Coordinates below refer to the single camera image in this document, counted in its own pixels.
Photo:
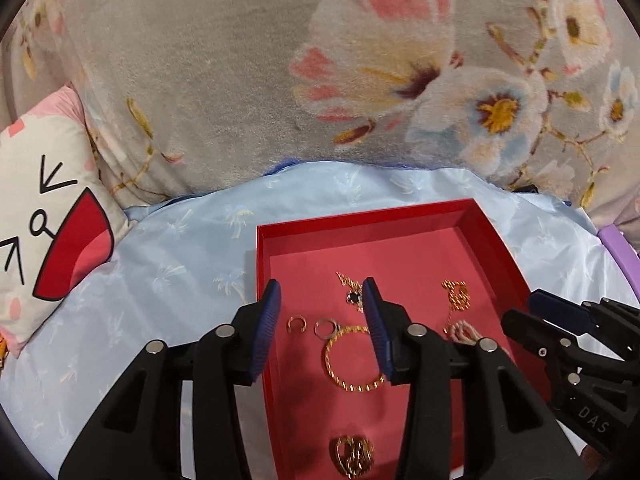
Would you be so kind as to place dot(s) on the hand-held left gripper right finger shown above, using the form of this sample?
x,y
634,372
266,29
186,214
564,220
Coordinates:
x,y
375,330

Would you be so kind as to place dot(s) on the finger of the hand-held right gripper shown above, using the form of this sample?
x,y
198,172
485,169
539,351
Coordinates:
x,y
530,327
560,312

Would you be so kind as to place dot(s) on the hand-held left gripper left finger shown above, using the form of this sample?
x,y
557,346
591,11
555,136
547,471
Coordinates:
x,y
265,332

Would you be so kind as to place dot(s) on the rose gold hoop earring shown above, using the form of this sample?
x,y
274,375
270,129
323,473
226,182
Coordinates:
x,y
289,325

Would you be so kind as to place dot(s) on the silver hoop earring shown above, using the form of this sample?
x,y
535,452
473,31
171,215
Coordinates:
x,y
316,329

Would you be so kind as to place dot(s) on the gold braided bangle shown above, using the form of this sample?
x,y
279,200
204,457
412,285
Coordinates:
x,y
330,365

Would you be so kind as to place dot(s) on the red cardboard box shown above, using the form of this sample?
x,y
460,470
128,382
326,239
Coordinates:
x,y
310,270

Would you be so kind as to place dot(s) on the purple box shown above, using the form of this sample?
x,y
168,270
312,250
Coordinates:
x,y
622,247

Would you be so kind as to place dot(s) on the light blue palm-print sheet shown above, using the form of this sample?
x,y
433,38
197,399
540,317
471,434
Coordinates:
x,y
175,240

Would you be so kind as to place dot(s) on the cat face pillow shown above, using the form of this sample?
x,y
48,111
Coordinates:
x,y
50,185

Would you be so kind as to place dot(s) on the grey floral blanket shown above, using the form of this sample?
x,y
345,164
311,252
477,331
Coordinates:
x,y
225,70

